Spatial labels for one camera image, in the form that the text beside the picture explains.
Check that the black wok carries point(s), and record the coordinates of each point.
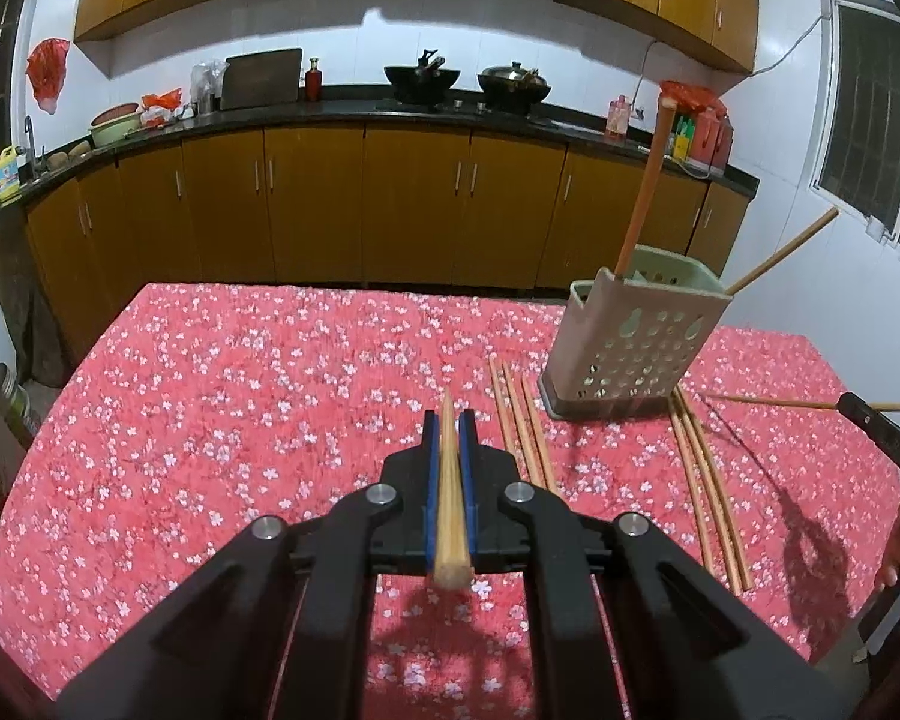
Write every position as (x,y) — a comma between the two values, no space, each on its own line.
(422,81)

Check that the wooden base cabinets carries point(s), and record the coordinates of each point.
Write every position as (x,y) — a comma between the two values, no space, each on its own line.
(307,202)

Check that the green bottle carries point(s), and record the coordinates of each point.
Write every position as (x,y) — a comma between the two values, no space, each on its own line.
(682,135)

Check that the pink bottle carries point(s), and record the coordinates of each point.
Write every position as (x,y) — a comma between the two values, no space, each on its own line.
(619,120)

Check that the green plastic basin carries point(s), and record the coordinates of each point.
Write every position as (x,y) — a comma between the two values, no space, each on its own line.
(116,135)

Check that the barred window with white frame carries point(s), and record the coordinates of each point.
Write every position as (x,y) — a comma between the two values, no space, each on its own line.
(870,112)

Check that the black kitchen countertop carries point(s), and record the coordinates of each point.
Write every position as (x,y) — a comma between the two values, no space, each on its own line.
(330,116)

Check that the beige perforated chopstick holder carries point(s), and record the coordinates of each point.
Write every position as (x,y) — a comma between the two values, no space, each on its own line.
(630,345)

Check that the hanging red plastic bag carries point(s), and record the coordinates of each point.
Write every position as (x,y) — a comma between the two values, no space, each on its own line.
(47,71)

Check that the red bottle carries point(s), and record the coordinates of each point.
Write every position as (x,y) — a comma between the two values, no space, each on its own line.
(313,82)

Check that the red plastic basin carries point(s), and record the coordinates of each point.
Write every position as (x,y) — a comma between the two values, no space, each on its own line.
(116,114)

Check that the red floral tablecloth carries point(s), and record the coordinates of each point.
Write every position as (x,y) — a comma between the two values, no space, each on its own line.
(232,427)

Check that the clear plastic bag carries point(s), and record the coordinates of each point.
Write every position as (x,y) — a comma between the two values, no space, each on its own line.
(206,86)

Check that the black pot with lid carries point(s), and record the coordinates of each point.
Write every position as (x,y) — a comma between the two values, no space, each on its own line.
(514,86)

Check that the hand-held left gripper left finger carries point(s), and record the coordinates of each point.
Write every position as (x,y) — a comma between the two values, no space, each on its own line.
(429,480)

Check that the metal faucet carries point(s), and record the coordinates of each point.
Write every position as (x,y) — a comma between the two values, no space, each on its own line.
(30,139)

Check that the wooden chopstick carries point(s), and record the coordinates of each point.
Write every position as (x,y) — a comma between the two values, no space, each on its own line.
(448,495)
(500,405)
(709,487)
(780,401)
(523,427)
(540,435)
(690,487)
(722,491)
(645,187)
(780,251)

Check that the yellow detergent bottle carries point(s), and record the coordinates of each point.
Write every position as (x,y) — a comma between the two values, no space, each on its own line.
(9,176)

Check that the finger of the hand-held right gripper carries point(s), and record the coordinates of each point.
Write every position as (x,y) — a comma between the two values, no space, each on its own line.
(889,439)

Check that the dark cutting board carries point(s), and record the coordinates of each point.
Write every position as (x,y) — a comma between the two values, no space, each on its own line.
(261,80)

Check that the red oil jug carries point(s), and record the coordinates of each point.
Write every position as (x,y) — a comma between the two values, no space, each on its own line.
(726,141)
(705,139)

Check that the red bag over bottles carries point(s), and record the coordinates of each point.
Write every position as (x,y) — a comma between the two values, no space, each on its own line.
(690,96)

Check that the grey round container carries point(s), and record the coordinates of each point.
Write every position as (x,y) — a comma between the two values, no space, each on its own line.
(9,401)

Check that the black gas hob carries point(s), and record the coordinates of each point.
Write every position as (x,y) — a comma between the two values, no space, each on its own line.
(435,106)

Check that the red and white plastic bag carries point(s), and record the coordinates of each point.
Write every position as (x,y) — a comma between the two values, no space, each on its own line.
(161,109)

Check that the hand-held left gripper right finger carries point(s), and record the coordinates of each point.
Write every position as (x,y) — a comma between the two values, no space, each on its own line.
(468,480)

